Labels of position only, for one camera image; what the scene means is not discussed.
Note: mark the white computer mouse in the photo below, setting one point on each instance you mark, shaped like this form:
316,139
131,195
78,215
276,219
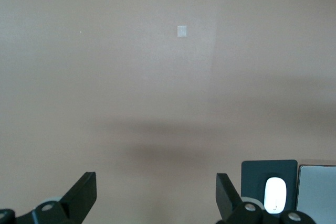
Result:
275,195

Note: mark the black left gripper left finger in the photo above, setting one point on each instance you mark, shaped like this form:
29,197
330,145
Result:
76,203

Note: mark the silver closed laptop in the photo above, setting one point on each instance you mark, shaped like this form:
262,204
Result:
317,195

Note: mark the small tape patch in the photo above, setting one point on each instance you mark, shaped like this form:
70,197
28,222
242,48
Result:
182,31

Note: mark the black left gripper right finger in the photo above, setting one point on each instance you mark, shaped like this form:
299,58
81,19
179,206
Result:
228,203

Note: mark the black mouse pad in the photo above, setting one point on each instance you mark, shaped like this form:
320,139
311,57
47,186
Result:
252,171

